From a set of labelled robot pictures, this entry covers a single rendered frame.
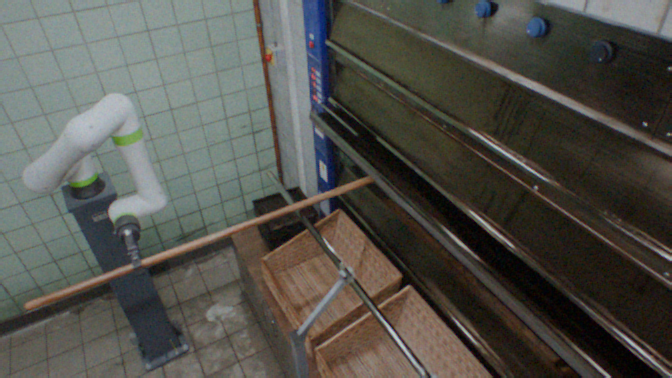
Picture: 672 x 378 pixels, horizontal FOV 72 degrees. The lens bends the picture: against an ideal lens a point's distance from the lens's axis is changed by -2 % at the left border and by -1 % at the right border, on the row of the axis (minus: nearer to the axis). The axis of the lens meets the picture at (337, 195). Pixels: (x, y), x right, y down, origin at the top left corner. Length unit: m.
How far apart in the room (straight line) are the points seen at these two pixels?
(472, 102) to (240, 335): 2.13
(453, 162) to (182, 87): 1.77
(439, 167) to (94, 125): 1.17
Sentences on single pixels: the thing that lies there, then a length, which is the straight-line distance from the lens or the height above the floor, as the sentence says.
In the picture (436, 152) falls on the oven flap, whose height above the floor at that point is 1.54.
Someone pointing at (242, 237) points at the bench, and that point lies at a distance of 2.74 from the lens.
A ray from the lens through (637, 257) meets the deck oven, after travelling 1.22.
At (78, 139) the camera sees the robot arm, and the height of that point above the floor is 1.64.
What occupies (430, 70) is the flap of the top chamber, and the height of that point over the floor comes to 1.81.
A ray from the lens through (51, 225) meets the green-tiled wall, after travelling 3.18.
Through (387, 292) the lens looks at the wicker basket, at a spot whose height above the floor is 0.79.
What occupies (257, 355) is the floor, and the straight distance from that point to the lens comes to 2.92.
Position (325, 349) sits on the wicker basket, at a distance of 2.04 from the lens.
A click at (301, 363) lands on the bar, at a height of 0.79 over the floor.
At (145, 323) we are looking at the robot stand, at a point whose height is 0.34.
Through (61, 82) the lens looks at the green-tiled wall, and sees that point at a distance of 2.77.
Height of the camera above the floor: 2.41
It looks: 39 degrees down
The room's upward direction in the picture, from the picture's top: 3 degrees counter-clockwise
